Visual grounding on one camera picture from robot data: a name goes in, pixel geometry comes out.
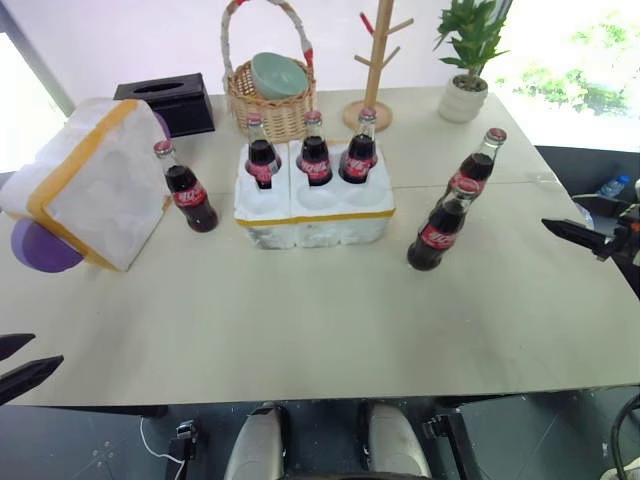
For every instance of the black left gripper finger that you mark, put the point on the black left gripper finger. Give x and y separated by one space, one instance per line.
12 345
30 372

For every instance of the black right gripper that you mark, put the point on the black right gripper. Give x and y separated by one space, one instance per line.
627 245

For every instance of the glass cola bottle, red label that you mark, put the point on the glass cola bottle, red label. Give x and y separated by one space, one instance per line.
192 200
315 160
437 235
262 160
359 157
475 167

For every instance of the white foam bottle crate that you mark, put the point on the white foam bottle crate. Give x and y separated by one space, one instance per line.
320 215

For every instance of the black tissue box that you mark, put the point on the black tissue box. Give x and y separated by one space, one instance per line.
185 107

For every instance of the clear plastic water bottle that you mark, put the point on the clear plastic water bottle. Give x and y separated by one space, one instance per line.
612 186

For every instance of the purple round bowl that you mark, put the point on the purple round bowl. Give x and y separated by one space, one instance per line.
45 250

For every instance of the green potted plant, white pot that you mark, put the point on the green potted plant, white pot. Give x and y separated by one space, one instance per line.
467 55

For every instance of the grey rounded robot leg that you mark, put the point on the grey rounded robot leg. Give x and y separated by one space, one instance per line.
395 445
257 445

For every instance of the wooden mug tree stand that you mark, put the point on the wooden mug tree stand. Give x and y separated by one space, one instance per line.
372 75

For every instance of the pale green ceramic bowl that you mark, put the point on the pale green ceramic bowl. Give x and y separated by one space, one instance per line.
277 75

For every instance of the black table leg bracket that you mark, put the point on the black table leg bracket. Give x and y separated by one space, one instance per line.
184 442
450 445

